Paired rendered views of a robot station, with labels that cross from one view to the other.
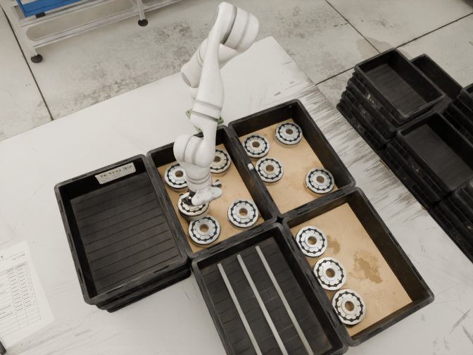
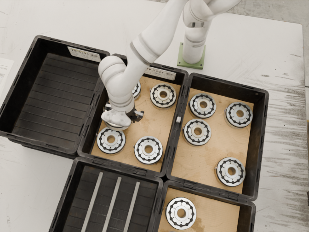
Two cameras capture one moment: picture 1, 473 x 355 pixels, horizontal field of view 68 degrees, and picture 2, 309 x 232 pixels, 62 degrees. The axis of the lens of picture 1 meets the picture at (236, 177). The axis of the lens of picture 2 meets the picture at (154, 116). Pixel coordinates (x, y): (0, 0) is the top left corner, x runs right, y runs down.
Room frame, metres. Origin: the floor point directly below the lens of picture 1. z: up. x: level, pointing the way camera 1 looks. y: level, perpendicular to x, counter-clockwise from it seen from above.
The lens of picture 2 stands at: (0.31, -0.15, 1.77)
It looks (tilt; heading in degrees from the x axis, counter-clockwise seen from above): 71 degrees down; 39
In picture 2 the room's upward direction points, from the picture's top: 7 degrees clockwise
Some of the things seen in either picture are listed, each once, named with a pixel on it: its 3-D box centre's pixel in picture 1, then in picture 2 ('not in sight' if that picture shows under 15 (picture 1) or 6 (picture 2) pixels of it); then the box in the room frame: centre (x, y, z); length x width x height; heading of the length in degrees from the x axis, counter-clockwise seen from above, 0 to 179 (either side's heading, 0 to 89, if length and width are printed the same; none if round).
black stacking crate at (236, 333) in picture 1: (264, 306); (103, 230); (0.15, -0.13, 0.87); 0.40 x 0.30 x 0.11; 32
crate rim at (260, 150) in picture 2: (288, 154); (220, 132); (0.65, -0.17, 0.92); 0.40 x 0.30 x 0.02; 32
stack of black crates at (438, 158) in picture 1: (426, 164); not in sight; (1.07, -1.04, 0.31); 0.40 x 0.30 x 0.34; 37
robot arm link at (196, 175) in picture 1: (192, 158); (116, 81); (0.46, 0.12, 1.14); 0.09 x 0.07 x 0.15; 75
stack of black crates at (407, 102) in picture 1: (381, 107); not in sight; (1.39, -0.79, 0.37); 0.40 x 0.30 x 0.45; 37
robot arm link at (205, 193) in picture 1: (200, 181); (119, 104); (0.45, 0.10, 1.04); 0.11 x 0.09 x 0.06; 31
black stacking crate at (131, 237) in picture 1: (122, 227); (59, 96); (0.34, 0.34, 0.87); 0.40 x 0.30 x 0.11; 32
